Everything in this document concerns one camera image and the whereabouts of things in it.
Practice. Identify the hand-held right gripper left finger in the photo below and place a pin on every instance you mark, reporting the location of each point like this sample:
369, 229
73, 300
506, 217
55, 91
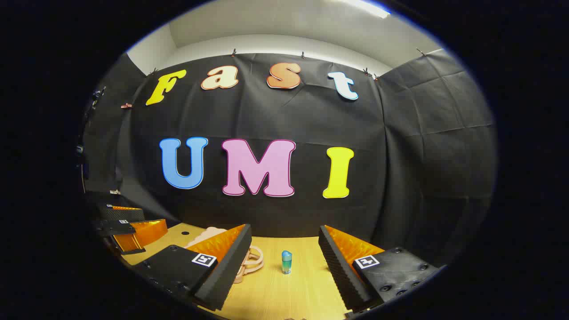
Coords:
231, 271

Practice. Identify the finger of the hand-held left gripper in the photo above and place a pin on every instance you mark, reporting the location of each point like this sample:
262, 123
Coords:
113, 228
122, 214

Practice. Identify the black backdrop cloth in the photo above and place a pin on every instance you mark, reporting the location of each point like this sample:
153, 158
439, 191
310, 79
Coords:
400, 155

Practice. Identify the blue skin care bottle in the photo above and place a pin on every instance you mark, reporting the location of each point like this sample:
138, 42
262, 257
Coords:
286, 262

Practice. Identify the pink suitcase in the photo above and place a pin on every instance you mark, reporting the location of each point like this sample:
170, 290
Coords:
251, 262

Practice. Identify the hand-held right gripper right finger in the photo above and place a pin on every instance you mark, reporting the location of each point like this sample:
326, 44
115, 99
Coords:
340, 271

